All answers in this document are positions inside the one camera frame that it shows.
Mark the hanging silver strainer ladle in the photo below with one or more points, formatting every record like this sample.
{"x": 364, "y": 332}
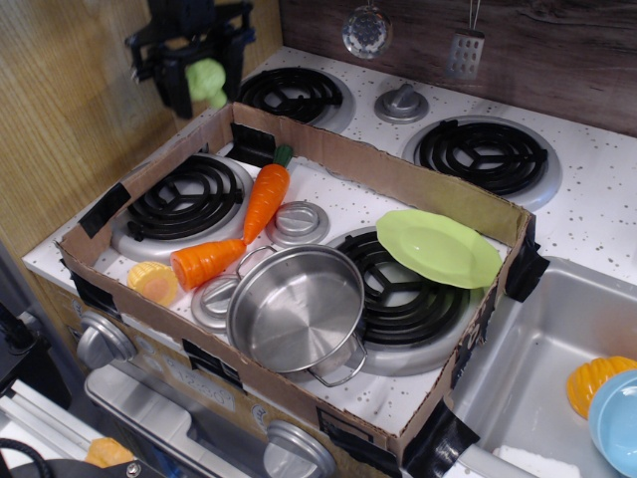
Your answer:
{"x": 367, "y": 32}

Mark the silver oven knob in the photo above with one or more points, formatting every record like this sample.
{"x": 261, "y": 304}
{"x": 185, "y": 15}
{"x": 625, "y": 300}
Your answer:
{"x": 291, "y": 452}
{"x": 102, "y": 342}

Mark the yellow toy corn piece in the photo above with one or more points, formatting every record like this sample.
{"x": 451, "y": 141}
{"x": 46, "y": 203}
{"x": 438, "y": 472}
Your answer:
{"x": 154, "y": 281}

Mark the stainless steel sink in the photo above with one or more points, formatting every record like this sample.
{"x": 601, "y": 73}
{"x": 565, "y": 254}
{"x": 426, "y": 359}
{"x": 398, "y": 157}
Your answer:
{"x": 512, "y": 390}

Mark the green toy broccoli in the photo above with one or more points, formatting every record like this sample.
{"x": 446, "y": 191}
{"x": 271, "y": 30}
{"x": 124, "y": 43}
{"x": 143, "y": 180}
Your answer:
{"x": 206, "y": 80}

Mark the stainless steel pot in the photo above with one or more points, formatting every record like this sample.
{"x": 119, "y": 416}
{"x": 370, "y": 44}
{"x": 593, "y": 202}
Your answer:
{"x": 300, "y": 310}

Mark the orange toy pumpkin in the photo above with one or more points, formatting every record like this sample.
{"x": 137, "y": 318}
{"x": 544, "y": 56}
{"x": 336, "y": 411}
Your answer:
{"x": 583, "y": 383}

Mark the whole orange toy carrot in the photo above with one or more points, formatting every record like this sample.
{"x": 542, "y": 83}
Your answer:
{"x": 269, "y": 190}

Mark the back left black burner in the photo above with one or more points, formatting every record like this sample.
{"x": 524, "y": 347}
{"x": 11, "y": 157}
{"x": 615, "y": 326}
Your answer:
{"x": 309, "y": 96}

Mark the front right black burner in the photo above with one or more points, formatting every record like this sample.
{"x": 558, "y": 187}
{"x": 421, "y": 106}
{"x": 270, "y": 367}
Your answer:
{"x": 411, "y": 324}

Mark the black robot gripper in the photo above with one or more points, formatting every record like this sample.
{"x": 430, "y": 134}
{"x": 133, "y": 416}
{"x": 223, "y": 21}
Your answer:
{"x": 181, "y": 33}

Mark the silver oven door handle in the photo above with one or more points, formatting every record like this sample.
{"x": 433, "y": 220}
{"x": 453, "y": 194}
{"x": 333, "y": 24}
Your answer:
{"x": 165, "y": 425}

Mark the green plastic plate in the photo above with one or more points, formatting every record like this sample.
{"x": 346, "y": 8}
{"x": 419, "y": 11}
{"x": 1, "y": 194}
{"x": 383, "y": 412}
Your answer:
{"x": 439, "y": 248}

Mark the silver oven knob left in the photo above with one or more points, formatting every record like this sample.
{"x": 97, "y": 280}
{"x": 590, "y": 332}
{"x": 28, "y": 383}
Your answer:
{"x": 102, "y": 342}

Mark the black burner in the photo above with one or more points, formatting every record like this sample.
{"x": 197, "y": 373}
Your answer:
{"x": 501, "y": 156}
{"x": 205, "y": 199}
{"x": 309, "y": 96}
{"x": 411, "y": 324}

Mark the back right black burner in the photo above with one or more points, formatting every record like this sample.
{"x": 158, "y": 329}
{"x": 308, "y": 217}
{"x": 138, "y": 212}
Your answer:
{"x": 501, "y": 156}

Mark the orange toy at bottom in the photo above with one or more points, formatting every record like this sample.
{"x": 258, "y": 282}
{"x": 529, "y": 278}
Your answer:
{"x": 106, "y": 452}

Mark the silver back stove knob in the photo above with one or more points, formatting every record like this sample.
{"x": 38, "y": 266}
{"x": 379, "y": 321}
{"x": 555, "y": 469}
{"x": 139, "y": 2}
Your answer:
{"x": 401, "y": 106}

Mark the white sponge in sink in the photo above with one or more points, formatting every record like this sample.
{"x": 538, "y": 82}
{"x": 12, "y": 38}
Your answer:
{"x": 535, "y": 464}

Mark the hanging silver spatula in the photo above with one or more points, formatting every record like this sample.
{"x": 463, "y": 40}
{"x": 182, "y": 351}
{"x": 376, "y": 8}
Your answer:
{"x": 465, "y": 53}

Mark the silver stove knob lower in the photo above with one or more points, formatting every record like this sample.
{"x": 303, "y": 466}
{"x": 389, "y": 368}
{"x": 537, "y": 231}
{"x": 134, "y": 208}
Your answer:
{"x": 210, "y": 302}

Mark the cardboard fence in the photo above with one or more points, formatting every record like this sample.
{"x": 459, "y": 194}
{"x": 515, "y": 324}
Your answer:
{"x": 426, "y": 190}

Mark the light blue bowl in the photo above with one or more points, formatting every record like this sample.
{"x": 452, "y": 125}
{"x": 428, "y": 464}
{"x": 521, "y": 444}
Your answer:
{"x": 612, "y": 422}

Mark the silver oven knob right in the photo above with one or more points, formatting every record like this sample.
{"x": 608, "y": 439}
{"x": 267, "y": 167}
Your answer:
{"x": 291, "y": 452}

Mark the silver stove knob upper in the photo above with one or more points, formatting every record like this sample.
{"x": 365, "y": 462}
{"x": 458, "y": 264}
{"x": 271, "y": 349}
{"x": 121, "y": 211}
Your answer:
{"x": 298, "y": 223}

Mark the silver stove knob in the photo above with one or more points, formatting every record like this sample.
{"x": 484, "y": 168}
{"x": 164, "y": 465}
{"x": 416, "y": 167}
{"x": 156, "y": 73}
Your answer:
{"x": 401, "y": 106}
{"x": 210, "y": 302}
{"x": 298, "y": 223}

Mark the orange toy carrot piece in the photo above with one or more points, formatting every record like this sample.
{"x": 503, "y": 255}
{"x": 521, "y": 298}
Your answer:
{"x": 195, "y": 265}

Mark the front left black burner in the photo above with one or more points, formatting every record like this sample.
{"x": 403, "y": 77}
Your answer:
{"x": 205, "y": 199}

